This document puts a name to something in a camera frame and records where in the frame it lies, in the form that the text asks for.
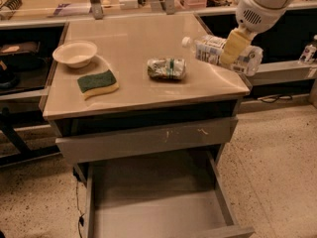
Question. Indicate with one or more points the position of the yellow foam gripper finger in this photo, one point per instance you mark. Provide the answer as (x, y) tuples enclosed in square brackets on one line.
[(238, 40)]

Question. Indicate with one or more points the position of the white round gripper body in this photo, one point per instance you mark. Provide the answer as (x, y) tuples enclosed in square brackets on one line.
[(255, 14)]

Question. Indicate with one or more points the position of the blue label plastic bottle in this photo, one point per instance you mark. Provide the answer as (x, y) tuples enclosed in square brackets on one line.
[(208, 48)]

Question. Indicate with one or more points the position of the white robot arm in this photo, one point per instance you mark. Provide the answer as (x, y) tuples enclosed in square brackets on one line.
[(253, 17)]

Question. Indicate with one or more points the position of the small bottle on shelf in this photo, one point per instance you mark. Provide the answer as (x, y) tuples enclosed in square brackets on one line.
[(308, 54)]

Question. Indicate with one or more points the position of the grey drawer cabinet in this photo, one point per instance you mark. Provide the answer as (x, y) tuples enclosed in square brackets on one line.
[(124, 46)]

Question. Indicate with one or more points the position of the grey open bottom drawer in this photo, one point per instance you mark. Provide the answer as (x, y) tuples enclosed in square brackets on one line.
[(175, 194)]

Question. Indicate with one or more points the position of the grey middle drawer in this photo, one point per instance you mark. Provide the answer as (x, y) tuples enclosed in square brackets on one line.
[(134, 142)]

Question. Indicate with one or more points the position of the crushed green label can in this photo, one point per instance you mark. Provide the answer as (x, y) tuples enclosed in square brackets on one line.
[(174, 69)]

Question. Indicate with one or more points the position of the green yellow sponge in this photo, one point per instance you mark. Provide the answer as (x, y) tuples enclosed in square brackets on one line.
[(97, 84)]

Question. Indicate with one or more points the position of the white bowl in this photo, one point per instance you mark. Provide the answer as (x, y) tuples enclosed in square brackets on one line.
[(75, 54)]

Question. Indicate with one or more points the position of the purple white paper packet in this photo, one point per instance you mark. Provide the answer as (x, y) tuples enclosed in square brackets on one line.
[(71, 9)]

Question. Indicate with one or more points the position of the black coiled wire rack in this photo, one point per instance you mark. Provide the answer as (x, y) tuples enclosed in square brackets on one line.
[(8, 9)]

